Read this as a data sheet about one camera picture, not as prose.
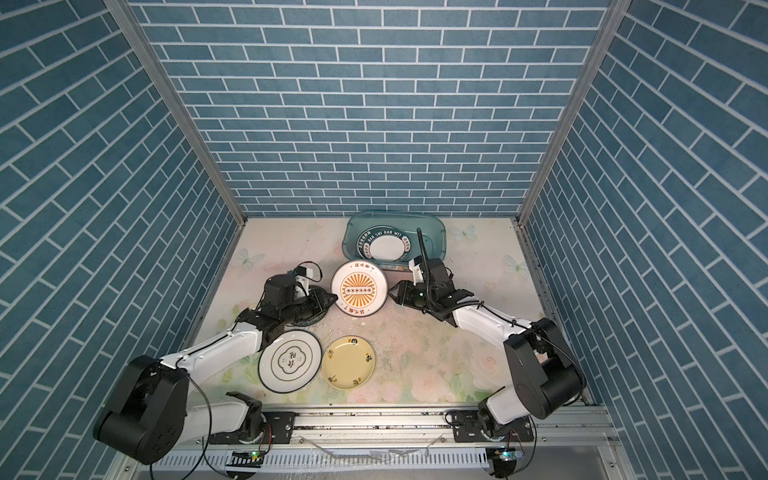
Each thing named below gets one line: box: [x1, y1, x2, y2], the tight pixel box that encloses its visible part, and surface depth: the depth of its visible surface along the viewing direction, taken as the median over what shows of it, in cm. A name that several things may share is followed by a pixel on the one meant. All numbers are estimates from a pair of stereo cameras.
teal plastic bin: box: [342, 213, 448, 271], surface depth 112 cm
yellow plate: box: [321, 335, 376, 390], surface depth 86 cm
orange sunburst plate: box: [331, 260, 389, 318], surface depth 91 cm
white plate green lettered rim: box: [357, 225, 412, 262], surface depth 112 cm
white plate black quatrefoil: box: [258, 329, 323, 394], surface depth 85 cm
